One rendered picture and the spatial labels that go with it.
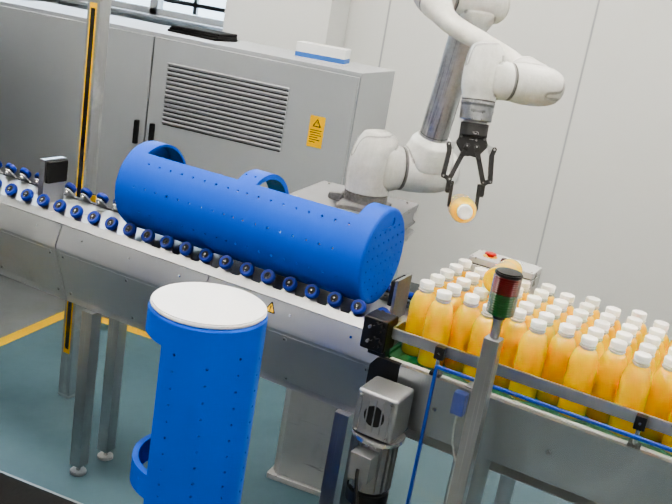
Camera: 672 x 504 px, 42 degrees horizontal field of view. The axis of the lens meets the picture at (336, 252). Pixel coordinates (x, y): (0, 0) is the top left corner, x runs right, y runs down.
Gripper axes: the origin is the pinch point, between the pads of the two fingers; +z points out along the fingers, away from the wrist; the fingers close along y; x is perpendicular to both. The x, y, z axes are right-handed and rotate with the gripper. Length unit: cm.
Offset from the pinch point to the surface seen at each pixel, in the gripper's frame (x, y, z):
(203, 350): -50, -56, 39
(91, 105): 86, -135, -10
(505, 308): -47, 9, 20
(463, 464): -40, 6, 60
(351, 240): -3.5, -28.4, 15.5
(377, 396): -29, -16, 50
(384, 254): 7.5, -19.0, 19.6
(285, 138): 172, -72, -5
